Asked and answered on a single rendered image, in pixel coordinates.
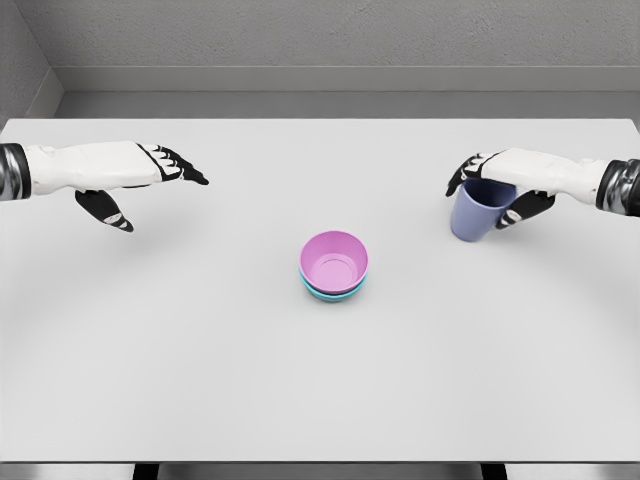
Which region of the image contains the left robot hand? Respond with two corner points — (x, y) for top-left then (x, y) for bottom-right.
(69, 141), (210, 234)

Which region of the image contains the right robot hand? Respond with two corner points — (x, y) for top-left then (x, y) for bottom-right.
(445, 147), (576, 231)

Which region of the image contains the blue cup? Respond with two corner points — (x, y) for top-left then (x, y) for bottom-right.
(450, 179), (519, 245)

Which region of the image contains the pink bowl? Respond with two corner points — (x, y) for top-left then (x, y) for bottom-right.
(299, 230), (370, 295)

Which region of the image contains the teal bowl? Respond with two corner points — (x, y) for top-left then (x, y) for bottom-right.
(298, 269), (370, 305)

